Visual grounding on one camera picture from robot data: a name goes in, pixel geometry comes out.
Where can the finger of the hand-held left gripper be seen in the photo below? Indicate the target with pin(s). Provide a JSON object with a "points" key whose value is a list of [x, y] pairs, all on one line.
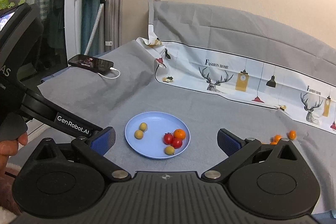
{"points": [[73, 124]]}

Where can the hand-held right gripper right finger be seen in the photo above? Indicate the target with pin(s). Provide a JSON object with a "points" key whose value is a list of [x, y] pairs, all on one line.
{"points": [[228, 141]]}

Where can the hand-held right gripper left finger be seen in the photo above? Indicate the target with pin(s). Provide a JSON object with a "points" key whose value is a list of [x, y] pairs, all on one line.
{"points": [[103, 140]]}

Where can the yellow-green cherry tomato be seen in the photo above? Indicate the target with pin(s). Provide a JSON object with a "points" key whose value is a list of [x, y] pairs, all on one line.
{"points": [[143, 126], [169, 150], [138, 134]]}

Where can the blue plate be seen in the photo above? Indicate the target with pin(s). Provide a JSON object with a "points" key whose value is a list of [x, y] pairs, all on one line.
{"points": [[155, 145]]}

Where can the red cherry tomato with stem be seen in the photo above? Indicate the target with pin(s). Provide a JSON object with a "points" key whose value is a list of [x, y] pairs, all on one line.
{"points": [[168, 138]]}

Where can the person's left forearm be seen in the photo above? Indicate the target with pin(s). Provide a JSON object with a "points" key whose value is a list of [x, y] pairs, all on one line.
{"points": [[5, 192]]}

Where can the person's left hand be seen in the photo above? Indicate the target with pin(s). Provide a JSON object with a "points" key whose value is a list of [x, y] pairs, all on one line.
{"points": [[8, 150]]}

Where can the black smartphone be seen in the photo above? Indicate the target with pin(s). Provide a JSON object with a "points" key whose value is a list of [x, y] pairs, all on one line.
{"points": [[90, 62]]}

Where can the white deer printed cloth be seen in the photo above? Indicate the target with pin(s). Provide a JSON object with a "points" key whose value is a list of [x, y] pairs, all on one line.
{"points": [[249, 74]]}

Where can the teal curtain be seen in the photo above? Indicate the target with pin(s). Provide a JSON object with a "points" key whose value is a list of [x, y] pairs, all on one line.
{"points": [[90, 16]]}

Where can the white curtain clip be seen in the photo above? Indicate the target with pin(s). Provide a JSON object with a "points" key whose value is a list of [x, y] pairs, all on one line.
{"points": [[109, 43]]}

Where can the grey curtain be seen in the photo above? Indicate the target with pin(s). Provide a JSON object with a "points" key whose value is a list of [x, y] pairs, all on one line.
{"points": [[115, 16]]}

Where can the white round frame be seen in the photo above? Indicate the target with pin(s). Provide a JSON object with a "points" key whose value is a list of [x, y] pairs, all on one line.
{"points": [[71, 16]]}

